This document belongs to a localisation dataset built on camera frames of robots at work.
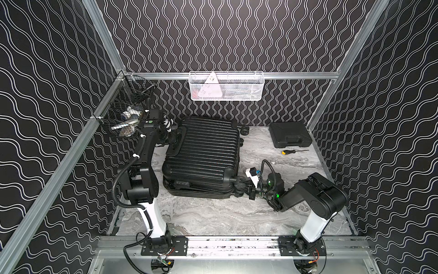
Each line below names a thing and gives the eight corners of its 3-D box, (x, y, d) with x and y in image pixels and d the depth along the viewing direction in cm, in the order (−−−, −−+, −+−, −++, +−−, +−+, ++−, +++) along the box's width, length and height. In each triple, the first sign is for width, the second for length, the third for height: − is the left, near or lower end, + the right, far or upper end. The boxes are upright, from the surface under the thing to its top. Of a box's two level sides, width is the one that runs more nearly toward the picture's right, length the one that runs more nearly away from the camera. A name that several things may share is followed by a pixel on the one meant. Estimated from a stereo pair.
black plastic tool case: (273, 147, 111) (275, 142, 106) (267, 124, 125) (269, 118, 120) (309, 147, 111) (313, 142, 107) (299, 124, 125) (302, 118, 120)
